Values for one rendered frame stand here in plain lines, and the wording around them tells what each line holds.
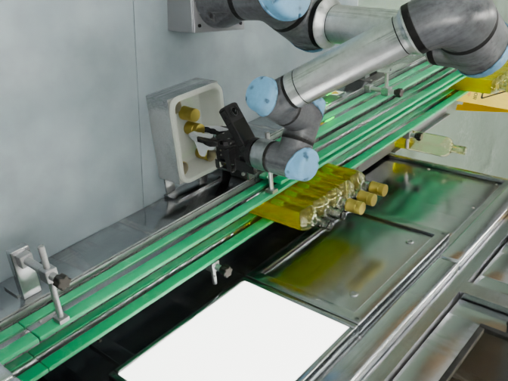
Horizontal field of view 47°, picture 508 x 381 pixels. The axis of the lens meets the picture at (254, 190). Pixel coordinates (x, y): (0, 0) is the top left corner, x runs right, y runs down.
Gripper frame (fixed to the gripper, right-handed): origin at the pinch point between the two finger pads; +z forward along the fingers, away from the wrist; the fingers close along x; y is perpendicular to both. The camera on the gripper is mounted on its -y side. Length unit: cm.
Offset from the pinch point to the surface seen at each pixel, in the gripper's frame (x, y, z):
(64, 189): -36.7, 2.4, 5.6
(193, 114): -1.5, -4.8, -0.9
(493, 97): 343, 100, 45
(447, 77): 119, 17, -14
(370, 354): -13, 35, -58
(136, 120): -14.3, -6.4, 5.5
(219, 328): -25, 34, -27
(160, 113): -10.3, -7.8, 0.9
